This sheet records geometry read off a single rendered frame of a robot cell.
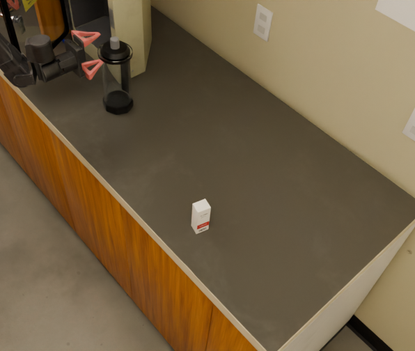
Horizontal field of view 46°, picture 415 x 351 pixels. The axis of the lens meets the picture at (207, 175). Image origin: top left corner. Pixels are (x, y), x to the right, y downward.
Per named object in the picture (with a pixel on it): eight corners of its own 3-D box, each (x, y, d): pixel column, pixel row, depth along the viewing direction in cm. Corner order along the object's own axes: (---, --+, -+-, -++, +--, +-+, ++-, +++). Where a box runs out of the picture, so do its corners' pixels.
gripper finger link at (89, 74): (107, 52, 147) (80, 64, 143) (110, 71, 153) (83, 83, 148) (95, 41, 150) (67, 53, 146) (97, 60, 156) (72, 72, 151)
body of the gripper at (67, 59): (81, 48, 140) (58, 58, 136) (86, 76, 147) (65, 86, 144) (69, 37, 142) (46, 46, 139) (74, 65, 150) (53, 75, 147)
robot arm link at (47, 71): (35, 79, 142) (44, 87, 139) (28, 58, 137) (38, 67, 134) (56, 69, 146) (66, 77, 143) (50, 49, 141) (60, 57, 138)
